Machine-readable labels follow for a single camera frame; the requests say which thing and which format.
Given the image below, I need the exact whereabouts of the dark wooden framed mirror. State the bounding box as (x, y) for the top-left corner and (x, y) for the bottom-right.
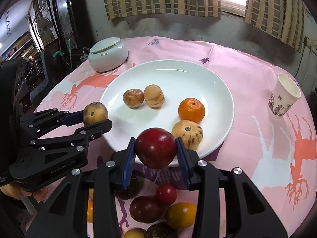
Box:
(51, 0), (96, 57)

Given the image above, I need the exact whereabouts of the large tan round fruit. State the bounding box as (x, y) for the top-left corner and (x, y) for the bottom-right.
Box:
(83, 102), (109, 127)

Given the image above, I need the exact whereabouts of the small yellow fruit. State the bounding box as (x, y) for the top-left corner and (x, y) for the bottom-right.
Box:
(124, 229), (146, 238)

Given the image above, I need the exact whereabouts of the dark purple fruit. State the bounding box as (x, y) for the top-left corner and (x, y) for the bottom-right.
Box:
(114, 175), (139, 201)

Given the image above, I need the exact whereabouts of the small red tomato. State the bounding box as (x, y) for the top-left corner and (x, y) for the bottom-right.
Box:
(156, 184), (177, 206)

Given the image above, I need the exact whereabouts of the tan striped fruit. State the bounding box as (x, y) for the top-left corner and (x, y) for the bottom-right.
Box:
(143, 84), (165, 108)
(171, 120), (204, 150)

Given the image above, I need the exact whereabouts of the brown round fruit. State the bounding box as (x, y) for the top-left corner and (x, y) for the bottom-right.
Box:
(123, 89), (144, 109)

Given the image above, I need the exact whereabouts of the narrow checked curtain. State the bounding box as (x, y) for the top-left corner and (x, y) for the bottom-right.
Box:
(244, 0), (306, 52)

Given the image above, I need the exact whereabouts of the person's left hand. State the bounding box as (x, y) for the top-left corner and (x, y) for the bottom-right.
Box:
(0, 184), (47, 202)

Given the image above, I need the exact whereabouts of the dark red plum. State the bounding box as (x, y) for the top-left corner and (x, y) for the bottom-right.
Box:
(134, 128), (178, 168)

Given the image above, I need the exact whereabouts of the white ceramic jar lid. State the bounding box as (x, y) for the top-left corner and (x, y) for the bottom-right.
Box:
(90, 37), (121, 54)

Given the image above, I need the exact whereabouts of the patterned paper cup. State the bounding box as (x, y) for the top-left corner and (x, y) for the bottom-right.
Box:
(267, 73), (302, 119)

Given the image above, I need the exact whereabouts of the orange mandarin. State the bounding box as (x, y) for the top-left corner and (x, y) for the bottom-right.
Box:
(178, 98), (206, 124)

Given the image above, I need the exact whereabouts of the white ceramic jar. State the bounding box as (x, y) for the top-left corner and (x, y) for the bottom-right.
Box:
(89, 41), (129, 72)

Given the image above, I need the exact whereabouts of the white round plate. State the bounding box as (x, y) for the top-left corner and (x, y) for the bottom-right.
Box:
(99, 59), (235, 168)

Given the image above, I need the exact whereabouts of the standing fan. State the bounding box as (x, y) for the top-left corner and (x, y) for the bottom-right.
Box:
(35, 17), (53, 42)

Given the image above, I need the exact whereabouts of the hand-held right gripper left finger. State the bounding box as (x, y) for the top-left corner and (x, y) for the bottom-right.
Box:
(25, 137), (136, 238)

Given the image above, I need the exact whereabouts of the dark red tomato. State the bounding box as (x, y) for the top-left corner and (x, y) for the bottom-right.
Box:
(129, 196), (162, 223)

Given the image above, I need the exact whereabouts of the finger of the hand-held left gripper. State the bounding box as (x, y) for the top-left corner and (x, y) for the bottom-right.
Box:
(20, 109), (85, 139)
(30, 118), (113, 152)

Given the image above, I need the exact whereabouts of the dark brown ridged fruit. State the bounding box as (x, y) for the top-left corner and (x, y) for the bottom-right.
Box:
(145, 222), (179, 238)

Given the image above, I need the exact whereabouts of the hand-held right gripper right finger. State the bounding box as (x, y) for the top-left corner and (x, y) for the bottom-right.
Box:
(175, 137), (289, 238)

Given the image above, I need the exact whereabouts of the yellow orange tomato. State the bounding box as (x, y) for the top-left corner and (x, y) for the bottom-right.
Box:
(87, 200), (94, 223)

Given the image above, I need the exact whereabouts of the yellow green tomato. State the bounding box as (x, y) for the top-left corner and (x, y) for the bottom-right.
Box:
(165, 202), (198, 230)

